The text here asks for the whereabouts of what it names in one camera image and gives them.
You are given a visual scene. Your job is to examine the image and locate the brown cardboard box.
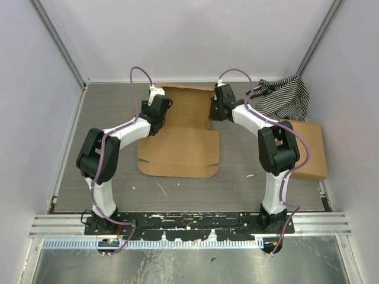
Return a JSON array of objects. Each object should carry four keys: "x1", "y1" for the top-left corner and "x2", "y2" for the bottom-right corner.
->
[
  {"x1": 290, "y1": 120, "x2": 328, "y2": 182},
  {"x1": 137, "y1": 83, "x2": 220, "y2": 179}
]

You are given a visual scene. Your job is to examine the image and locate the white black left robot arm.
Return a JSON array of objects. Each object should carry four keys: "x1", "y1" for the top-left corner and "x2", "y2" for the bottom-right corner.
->
[{"x1": 76, "y1": 94, "x2": 173, "y2": 235}]

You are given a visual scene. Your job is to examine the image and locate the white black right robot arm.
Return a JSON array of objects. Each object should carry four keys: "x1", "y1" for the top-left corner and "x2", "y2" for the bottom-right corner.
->
[{"x1": 209, "y1": 80, "x2": 300, "y2": 234}]

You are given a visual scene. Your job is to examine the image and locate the folded brown cardboard box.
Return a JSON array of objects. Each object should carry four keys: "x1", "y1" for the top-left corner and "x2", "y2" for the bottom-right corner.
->
[{"x1": 290, "y1": 120, "x2": 328, "y2": 182}]

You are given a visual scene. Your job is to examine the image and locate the striped black white cloth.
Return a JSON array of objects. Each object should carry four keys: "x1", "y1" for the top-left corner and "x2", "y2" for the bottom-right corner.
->
[{"x1": 246, "y1": 75, "x2": 310, "y2": 121}]

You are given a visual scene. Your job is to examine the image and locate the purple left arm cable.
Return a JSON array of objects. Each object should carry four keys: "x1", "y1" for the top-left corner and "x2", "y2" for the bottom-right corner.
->
[{"x1": 90, "y1": 66, "x2": 156, "y2": 257}]

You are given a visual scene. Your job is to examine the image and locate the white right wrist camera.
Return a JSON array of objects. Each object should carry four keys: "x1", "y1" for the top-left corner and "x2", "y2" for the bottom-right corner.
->
[{"x1": 214, "y1": 78, "x2": 226, "y2": 88}]

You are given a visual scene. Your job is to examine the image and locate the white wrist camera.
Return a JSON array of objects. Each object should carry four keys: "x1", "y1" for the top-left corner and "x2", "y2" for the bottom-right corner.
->
[
  {"x1": 148, "y1": 84, "x2": 165, "y2": 106},
  {"x1": 214, "y1": 78, "x2": 226, "y2": 88}
]

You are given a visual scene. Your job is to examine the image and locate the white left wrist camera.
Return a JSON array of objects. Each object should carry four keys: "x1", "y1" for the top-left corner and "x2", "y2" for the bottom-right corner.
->
[{"x1": 148, "y1": 84, "x2": 165, "y2": 106}]

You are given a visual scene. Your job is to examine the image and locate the left aluminium corner post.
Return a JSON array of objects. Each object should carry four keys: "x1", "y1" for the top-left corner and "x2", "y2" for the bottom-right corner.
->
[{"x1": 29, "y1": 0, "x2": 89, "y2": 88}]

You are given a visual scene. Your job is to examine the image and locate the aluminium corner post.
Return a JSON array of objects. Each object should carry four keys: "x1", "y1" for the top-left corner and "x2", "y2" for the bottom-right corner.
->
[
  {"x1": 296, "y1": 0, "x2": 345, "y2": 76},
  {"x1": 29, "y1": 0, "x2": 89, "y2": 88}
]

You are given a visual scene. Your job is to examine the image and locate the aluminium front rail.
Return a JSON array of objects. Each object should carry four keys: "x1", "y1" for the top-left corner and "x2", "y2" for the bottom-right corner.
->
[{"x1": 30, "y1": 212, "x2": 351, "y2": 240}]

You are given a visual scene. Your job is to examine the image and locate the right aluminium corner post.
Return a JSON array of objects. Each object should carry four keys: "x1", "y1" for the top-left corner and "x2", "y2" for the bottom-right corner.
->
[{"x1": 296, "y1": 0, "x2": 345, "y2": 76}]

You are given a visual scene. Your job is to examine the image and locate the slotted grey cable duct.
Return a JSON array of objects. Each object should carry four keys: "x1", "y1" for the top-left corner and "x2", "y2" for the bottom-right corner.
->
[{"x1": 42, "y1": 238, "x2": 264, "y2": 250}]

